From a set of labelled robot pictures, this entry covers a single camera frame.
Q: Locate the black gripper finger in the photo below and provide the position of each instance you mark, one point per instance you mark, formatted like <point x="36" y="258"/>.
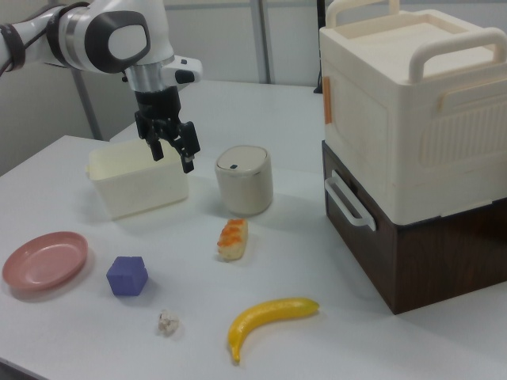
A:
<point x="157" y="146"/>
<point x="188" y="146"/>

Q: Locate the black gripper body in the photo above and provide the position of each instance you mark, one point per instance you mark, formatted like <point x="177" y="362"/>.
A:
<point x="158" y="105"/>

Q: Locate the toy bread with orange topping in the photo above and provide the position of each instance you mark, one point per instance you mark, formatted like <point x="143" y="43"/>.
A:
<point x="233" y="241"/>

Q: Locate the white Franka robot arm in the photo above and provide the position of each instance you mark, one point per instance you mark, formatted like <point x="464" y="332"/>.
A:
<point x="99" y="35"/>

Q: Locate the pink plate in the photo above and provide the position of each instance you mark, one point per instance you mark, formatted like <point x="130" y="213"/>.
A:
<point x="43" y="261"/>

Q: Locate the white open plastic box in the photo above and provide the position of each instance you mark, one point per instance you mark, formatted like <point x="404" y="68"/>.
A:
<point x="138" y="192"/>

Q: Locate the small cream trash can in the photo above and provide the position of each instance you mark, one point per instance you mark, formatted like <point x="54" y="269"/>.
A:
<point x="245" y="186"/>

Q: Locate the purple cube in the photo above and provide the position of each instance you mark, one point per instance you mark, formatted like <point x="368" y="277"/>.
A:
<point x="126" y="277"/>

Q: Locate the orange strip on microwave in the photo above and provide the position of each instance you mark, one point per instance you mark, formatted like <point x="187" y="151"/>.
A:
<point x="328" y="101"/>

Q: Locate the crumpled white paper ball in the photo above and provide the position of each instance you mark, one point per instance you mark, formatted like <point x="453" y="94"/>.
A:
<point x="168" y="323"/>

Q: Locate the yellow toy banana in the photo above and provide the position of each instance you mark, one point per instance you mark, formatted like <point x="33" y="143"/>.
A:
<point x="261" y="314"/>

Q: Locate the dark brown wooden drawer box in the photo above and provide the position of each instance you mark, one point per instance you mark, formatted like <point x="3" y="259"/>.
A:
<point x="435" y="261"/>

